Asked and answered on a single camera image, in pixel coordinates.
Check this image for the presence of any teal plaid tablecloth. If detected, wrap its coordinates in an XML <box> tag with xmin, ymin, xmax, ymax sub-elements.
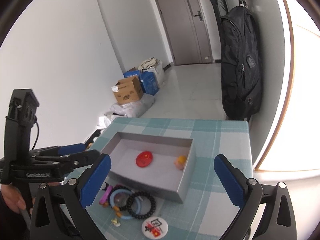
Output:
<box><xmin>93</xmin><ymin>118</ymin><xmax>252</xmax><ymax>239</ymax></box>

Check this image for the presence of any red round badge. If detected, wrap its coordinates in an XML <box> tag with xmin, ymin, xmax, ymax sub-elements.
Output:
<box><xmin>136</xmin><ymin>151</ymin><xmax>153</xmax><ymax>167</ymax></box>

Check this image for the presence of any white plastic bag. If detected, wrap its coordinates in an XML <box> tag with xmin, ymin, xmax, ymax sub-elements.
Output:
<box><xmin>104</xmin><ymin>94</ymin><xmax>155</xmax><ymax>118</ymax></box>

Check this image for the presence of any small cream hair clip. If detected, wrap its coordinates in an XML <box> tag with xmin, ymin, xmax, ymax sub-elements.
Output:
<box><xmin>111</xmin><ymin>218</ymin><xmax>121</xmax><ymax>227</ymax></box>

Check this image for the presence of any black cable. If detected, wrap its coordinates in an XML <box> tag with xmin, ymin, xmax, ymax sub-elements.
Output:
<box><xmin>29</xmin><ymin>121</ymin><xmax>40</xmax><ymax>152</ymax></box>

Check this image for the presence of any white round pin badge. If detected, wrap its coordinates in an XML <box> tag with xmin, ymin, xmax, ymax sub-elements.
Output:
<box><xmin>142</xmin><ymin>217</ymin><xmax>169</xmax><ymax>239</ymax></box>

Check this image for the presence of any grey door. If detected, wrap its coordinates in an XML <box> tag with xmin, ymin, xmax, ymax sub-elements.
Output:
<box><xmin>155</xmin><ymin>0</ymin><xmax>214</xmax><ymax>65</ymax></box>

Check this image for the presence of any black backpack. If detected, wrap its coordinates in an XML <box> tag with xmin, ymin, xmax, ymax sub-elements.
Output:
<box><xmin>219</xmin><ymin>6</ymin><xmax>263</xmax><ymax>120</ymax></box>

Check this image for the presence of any blue cardboard box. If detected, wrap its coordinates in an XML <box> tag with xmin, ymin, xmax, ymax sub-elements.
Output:
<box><xmin>123</xmin><ymin>68</ymin><xmax>159</xmax><ymax>96</ymax></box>

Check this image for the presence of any person's left hand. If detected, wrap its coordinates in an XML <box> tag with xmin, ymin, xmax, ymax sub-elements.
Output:
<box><xmin>1</xmin><ymin>184</ymin><xmax>27</xmax><ymax>213</ymax></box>

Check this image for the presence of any purple ring bracelet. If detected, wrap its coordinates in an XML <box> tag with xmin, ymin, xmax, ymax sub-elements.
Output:
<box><xmin>99</xmin><ymin>182</ymin><xmax>128</xmax><ymax>206</ymax></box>

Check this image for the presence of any pink yellow small figurine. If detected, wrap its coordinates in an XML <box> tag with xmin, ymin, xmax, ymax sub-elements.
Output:
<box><xmin>174</xmin><ymin>155</ymin><xmax>187</xmax><ymax>170</ymax></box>

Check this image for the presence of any brown cardboard box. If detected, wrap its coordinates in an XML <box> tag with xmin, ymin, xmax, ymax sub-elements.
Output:
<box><xmin>112</xmin><ymin>76</ymin><xmax>144</xmax><ymax>105</ymax></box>

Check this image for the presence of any black spiral hair tie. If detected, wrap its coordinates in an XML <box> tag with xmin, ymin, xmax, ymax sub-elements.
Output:
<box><xmin>126</xmin><ymin>191</ymin><xmax>157</xmax><ymax>220</ymax></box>

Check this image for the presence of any grey open jewelry box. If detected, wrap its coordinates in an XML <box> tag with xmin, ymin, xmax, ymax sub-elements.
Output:
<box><xmin>101</xmin><ymin>132</ymin><xmax>196</xmax><ymax>203</ymax></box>

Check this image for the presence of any white fabric bag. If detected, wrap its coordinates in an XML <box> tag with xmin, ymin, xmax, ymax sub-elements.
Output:
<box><xmin>137</xmin><ymin>57</ymin><xmax>165</xmax><ymax>88</ymax></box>

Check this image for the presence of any light blue ring bracelet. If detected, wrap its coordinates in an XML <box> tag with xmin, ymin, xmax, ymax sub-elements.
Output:
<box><xmin>109</xmin><ymin>188</ymin><xmax>142</xmax><ymax>221</ymax></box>

